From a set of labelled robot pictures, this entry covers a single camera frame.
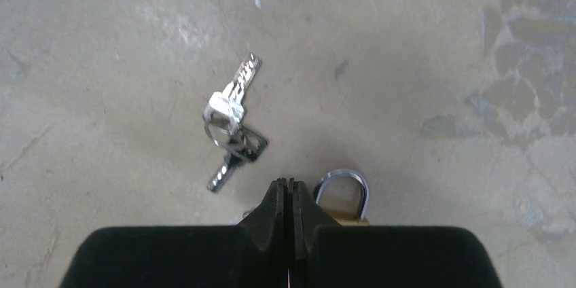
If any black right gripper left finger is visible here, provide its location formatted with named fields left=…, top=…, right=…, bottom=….
left=60, top=181, right=286, bottom=287

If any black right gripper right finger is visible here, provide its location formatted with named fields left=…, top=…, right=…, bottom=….
left=291, top=182, right=502, bottom=287

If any silver key ring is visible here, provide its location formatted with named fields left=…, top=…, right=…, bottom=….
left=203, top=115, right=239, bottom=149

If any silver key on ring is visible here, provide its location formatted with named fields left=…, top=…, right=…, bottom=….
left=202, top=53, right=262, bottom=135

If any brass padlock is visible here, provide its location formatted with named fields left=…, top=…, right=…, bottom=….
left=313, top=168, right=370, bottom=226

